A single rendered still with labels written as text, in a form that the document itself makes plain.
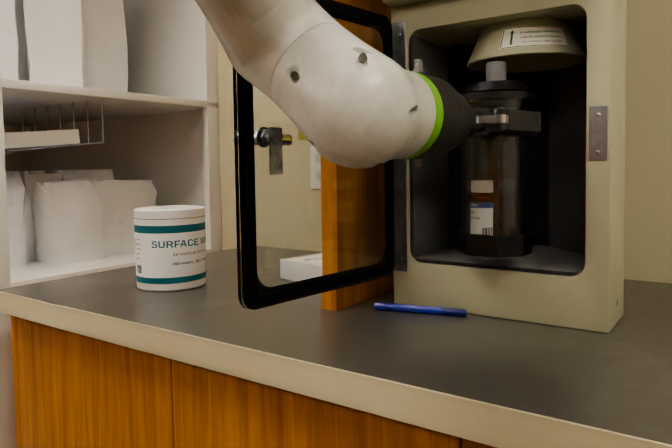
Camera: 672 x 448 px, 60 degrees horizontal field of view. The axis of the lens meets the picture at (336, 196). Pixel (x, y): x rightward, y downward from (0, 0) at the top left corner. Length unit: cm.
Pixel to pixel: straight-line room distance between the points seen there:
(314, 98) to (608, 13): 46
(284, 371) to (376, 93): 36
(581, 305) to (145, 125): 156
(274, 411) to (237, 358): 8
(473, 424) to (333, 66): 36
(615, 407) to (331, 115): 37
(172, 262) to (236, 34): 63
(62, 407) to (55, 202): 62
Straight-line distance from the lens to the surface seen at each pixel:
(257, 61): 57
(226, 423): 86
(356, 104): 50
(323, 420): 74
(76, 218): 165
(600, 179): 83
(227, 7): 52
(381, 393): 65
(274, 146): 71
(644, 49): 127
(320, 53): 53
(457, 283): 91
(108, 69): 186
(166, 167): 198
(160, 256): 110
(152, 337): 89
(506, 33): 91
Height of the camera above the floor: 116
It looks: 3 degrees down
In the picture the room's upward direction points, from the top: 1 degrees counter-clockwise
